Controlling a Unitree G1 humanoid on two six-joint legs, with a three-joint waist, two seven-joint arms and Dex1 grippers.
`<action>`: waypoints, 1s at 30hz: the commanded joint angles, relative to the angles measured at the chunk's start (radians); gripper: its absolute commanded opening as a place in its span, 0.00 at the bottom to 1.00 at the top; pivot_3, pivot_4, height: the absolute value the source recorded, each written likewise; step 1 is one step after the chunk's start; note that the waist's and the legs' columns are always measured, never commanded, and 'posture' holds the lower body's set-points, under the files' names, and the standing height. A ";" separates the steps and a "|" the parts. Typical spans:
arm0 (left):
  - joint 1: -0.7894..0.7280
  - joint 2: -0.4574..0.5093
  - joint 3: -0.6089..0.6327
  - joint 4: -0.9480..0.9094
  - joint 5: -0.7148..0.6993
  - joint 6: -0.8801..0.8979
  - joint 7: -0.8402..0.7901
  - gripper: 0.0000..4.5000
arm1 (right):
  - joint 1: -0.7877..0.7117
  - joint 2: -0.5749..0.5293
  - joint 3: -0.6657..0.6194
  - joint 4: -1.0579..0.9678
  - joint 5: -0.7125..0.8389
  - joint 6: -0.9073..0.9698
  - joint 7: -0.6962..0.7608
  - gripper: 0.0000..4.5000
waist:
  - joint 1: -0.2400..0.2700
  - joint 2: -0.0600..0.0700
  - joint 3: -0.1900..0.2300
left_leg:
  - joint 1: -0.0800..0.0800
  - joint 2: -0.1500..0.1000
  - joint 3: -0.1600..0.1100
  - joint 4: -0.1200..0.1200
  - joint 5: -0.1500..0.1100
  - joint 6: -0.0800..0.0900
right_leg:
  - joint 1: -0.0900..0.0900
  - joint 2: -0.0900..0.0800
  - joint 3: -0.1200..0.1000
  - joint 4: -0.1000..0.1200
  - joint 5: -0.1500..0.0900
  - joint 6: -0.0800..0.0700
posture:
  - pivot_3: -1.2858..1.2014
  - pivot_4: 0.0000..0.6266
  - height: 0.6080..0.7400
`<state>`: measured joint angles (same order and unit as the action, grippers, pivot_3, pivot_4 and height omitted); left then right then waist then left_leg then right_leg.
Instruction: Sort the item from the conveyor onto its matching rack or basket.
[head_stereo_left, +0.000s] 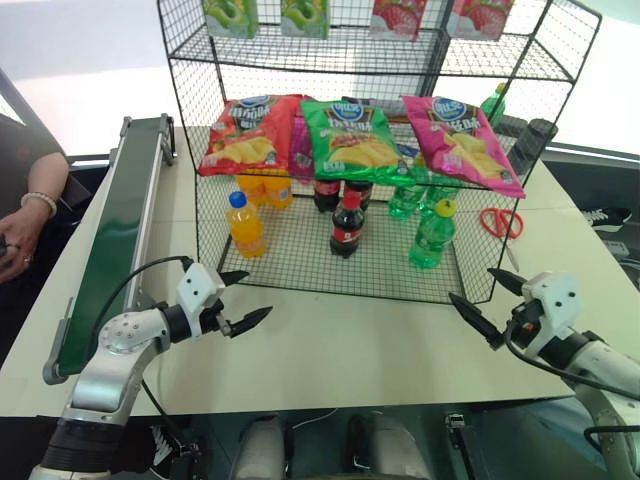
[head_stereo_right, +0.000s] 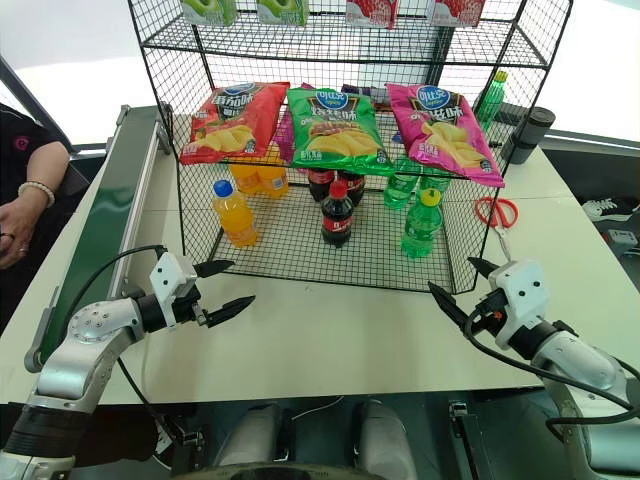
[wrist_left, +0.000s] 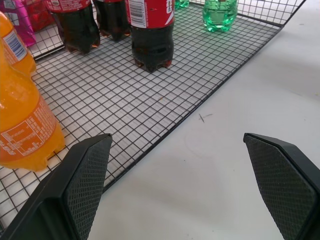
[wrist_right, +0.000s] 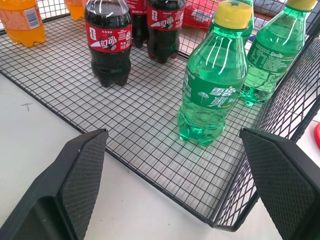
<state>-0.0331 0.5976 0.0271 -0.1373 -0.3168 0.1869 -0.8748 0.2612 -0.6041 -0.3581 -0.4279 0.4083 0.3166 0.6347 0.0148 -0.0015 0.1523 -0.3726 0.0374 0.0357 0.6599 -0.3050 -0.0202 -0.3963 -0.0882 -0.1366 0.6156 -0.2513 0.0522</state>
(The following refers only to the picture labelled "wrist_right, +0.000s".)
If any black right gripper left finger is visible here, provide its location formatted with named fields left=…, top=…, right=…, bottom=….
left=0, top=128, right=109, bottom=240

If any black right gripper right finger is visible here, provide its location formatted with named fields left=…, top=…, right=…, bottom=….
left=239, top=127, right=320, bottom=240

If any red round object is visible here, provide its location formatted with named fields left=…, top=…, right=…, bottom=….
left=310, top=123, right=320, bottom=150

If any green Sprite bottle yellow cap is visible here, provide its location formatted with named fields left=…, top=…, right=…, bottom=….
left=237, top=0, right=318, bottom=108
left=176, top=1, right=253, bottom=148
left=206, top=0, right=255, bottom=49

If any dark cola bottle red label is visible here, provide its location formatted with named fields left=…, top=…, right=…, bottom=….
left=145, top=0, right=186, bottom=64
left=83, top=0, right=133, bottom=88
left=124, top=0, right=149, bottom=49

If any orange soda bottle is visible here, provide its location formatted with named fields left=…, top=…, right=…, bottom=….
left=64, top=0, right=87, bottom=22
left=0, top=0, right=47, bottom=48

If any red snack package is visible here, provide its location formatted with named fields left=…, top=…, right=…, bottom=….
left=180, top=0, right=227, bottom=32

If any black wire mesh basket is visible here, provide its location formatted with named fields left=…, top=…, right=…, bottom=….
left=0, top=0, right=320, bottom=232

